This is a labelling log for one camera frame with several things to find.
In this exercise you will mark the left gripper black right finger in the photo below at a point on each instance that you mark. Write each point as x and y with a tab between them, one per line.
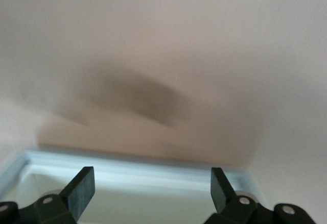
221	193

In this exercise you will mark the white cabinet drawer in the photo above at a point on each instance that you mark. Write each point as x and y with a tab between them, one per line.
127	173

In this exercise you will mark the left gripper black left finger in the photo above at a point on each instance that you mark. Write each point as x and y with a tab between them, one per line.
79	193

